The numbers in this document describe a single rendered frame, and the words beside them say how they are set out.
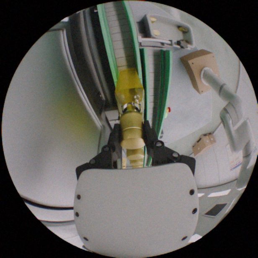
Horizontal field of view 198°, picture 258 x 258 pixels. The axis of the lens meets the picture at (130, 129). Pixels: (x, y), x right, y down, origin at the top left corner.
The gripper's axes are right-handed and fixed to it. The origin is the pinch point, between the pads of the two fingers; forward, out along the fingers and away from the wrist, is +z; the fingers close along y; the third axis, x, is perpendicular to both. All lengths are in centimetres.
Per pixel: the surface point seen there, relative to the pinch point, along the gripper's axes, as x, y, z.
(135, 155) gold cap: -4.3, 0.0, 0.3
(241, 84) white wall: 74, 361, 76
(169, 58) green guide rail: 12.9, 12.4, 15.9
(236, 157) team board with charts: -160, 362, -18
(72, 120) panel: 1.7, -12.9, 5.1
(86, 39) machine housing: 32.7, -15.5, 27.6
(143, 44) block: 19.8, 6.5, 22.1
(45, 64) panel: 16.1, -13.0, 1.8
